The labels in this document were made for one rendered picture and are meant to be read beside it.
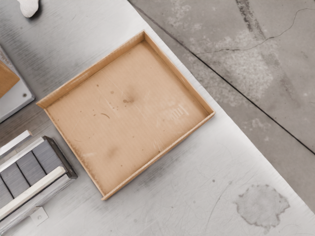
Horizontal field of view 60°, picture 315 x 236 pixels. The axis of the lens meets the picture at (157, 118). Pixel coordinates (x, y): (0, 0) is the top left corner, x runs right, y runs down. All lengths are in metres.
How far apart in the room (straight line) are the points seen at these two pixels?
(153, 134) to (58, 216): 0.27
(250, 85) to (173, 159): 1.07
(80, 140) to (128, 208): 0.18
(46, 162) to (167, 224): 0.28
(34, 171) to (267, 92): 1.31
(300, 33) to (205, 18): 0.56
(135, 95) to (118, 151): 0.14
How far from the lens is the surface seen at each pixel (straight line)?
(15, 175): 0.63
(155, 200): 0.60
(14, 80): 0.71
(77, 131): 0.65
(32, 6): 0.81
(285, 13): 1.91
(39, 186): 0.57
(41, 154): 0.61
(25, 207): 0.62
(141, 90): 0.64
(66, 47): 0.74
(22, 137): 0.54
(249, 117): 1.55
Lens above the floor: 1.43
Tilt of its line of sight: 75 degrees down
